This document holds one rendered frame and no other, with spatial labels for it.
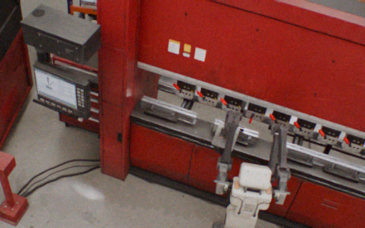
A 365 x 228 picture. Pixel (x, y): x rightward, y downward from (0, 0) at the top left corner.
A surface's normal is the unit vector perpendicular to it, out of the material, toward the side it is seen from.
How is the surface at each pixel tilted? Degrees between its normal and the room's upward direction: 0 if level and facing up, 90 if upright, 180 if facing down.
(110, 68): 90
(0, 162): 0
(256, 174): 48
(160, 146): 90
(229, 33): 90
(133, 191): 0
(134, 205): 0
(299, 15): 90
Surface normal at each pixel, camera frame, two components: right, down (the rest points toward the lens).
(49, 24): 0.11, -0.68
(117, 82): -0.33, 0.66
